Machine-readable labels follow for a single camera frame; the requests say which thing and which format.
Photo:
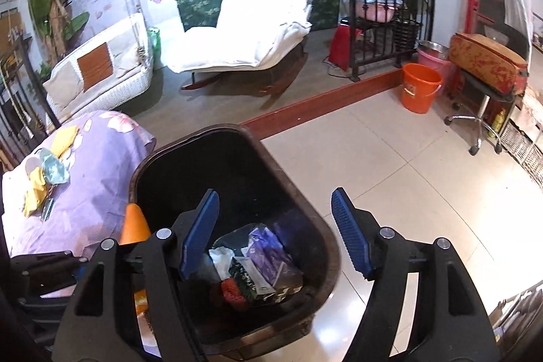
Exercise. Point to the purple floral blanket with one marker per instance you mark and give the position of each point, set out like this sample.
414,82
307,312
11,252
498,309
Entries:
97,184

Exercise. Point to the beige cushion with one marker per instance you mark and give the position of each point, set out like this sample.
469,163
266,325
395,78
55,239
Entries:
125,52
63,80

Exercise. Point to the white wicker basket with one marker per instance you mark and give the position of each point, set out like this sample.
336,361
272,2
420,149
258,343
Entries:
521,145

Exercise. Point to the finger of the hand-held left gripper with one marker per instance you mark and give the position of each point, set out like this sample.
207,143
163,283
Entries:
44,307
46,271

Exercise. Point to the dark brown waste bin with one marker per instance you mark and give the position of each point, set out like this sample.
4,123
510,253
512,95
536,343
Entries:
237,175

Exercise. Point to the yellow cloth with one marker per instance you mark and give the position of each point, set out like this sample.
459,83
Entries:
63,139
36,192

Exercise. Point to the chrome base stool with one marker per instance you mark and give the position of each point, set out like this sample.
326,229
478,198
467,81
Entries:
481,116

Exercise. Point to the yellow bottle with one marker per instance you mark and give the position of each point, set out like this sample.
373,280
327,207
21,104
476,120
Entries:
498,124

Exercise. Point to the green drink carton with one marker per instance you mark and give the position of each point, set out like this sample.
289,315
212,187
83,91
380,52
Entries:
246,279

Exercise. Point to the green floral counter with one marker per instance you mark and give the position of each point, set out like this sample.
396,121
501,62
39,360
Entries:
195,5

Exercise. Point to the brown cushion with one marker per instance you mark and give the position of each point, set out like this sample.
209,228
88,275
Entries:
94,67

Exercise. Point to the black iron bed frame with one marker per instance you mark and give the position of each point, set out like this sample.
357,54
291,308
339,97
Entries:
38,90

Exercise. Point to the steel basin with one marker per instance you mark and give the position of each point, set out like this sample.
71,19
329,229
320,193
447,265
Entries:
430,48

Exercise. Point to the white padded armchair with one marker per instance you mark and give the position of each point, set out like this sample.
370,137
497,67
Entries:
254,27

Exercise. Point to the red orange snack packet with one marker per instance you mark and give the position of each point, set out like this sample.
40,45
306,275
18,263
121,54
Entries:
232,290

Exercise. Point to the purple plastic wrapper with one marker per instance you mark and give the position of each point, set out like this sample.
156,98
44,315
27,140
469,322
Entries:
267,251

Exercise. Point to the red bag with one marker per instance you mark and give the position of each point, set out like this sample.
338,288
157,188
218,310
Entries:
341,48

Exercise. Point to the pink wash basin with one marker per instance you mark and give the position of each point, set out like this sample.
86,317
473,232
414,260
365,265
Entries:
377,11

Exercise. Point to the white wicker swing sofa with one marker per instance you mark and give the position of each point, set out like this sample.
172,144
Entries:
123,90

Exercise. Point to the pink bucket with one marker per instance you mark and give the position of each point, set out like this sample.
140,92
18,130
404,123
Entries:
444,67

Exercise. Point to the black iron rack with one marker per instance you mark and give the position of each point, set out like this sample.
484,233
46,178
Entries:
407,33

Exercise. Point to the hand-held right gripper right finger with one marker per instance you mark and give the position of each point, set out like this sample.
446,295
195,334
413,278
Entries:
352,234

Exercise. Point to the orange bucket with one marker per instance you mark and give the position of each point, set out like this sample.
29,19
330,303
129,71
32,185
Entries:
420,90

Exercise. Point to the green plastic bag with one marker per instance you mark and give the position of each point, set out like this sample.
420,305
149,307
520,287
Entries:
154,48

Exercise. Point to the orange patterned case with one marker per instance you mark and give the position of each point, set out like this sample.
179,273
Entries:
483,61

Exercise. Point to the white tissue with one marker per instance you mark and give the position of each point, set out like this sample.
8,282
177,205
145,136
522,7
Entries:
220,260

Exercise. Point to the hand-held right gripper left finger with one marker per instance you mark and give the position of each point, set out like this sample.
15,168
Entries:
199,234

